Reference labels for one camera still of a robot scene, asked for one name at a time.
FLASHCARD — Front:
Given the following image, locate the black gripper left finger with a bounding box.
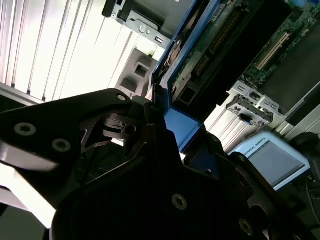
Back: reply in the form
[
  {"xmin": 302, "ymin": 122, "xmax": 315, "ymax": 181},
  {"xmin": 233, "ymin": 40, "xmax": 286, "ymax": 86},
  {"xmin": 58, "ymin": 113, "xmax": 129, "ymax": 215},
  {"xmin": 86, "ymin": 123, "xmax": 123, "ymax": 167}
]
[{"xmin": 0, "ymin": 88, "xmax": 196, "ymax": 213}]

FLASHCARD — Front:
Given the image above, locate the hard disk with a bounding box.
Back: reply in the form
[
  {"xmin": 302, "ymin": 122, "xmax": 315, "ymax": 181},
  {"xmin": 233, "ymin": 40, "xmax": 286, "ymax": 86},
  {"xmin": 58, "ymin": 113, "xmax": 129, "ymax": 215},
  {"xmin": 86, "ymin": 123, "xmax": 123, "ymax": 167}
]
[{"xmin": 148, "ymin": 0, "xmax": 263, "ymax": 176}]

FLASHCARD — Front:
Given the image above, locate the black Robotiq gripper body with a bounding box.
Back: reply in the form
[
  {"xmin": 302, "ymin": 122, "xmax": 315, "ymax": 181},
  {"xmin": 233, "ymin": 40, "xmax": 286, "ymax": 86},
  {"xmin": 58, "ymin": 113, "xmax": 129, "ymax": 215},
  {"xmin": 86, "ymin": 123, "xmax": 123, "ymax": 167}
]
[{"xmin": 51, "ymin": 149, "xmax": 251, "ymax": 240}]

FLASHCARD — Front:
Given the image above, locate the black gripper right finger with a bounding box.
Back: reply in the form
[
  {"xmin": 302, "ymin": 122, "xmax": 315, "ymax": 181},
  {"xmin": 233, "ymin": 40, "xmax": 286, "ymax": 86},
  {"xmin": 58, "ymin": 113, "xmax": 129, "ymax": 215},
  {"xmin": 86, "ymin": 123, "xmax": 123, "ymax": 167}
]
[{"xmin": 206, "ymin": 133, "xmax": 313, "ymax": 240}]

